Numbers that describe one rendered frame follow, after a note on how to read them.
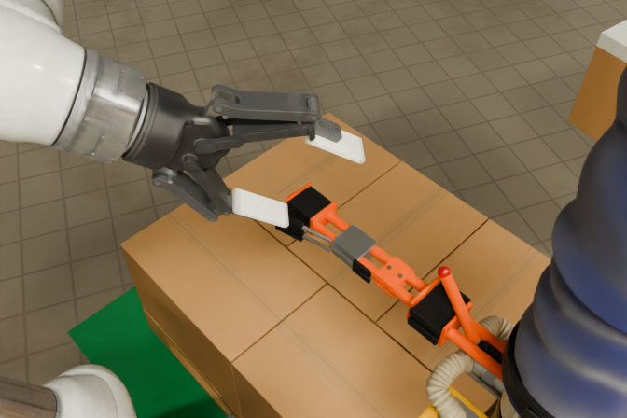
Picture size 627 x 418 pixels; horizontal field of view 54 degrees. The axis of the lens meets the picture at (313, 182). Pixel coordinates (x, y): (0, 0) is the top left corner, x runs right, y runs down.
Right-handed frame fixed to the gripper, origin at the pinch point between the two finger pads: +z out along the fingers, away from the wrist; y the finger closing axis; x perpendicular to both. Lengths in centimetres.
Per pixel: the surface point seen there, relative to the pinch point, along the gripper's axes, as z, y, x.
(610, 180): 21.1, 20.4, -5.4
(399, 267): 47, -33, 17
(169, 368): 64, -175, 46
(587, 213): 25.3, 15.1, -4.9
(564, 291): 32.4, 5.7, -8.5
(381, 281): 44, -36, 14
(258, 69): 111, -173, 232
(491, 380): 59, -28, -6
